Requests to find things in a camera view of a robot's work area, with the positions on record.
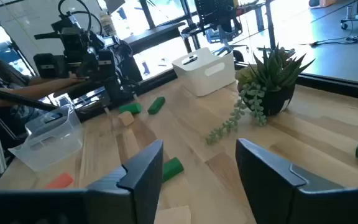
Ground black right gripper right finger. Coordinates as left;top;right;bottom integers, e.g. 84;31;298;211
235;138;346;224

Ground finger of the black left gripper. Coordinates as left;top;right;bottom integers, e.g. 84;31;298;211
97;49;117;80
33;52;61;79

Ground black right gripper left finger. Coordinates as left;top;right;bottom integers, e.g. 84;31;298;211
85;139;165;224

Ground long green wooden block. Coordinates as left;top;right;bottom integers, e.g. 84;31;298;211
162;157;185;184
147;96;166;115

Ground short green wooden block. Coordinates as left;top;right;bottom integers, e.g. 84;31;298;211
119;102;142;114

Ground natural wooden block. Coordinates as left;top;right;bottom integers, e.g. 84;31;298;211
117;111;135;127

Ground long red wooden block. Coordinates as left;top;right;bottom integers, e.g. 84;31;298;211
44;172;75;190

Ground person's forearm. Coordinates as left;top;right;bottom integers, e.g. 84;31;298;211
20;76;74;101

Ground person's hand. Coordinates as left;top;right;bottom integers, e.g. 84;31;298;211
68;72;90;85

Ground white bottle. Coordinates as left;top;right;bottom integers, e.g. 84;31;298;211
99;11;117;37

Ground black diagonal strut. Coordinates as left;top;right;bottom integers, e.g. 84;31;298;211
0;77;58;113

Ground white board panel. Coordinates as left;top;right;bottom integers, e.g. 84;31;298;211
0;0;105;75

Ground black desk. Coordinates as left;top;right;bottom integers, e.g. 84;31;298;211
123;21;186;55

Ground clear plastic bin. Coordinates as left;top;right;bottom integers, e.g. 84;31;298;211
7;104;85;172

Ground white plastic bin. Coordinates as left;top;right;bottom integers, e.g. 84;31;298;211
172;47;236;97

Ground potted succulent plant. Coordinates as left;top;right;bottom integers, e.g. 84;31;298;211
205;43;316;146

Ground black office chair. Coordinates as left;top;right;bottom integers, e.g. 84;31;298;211
180;0;251;63

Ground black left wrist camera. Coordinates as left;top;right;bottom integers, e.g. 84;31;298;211
50;14;83;35

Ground black vertical frame post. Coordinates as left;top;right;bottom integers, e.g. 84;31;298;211
264;0;277;50

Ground black floor cable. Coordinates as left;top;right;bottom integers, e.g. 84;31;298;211
300;35;358;47

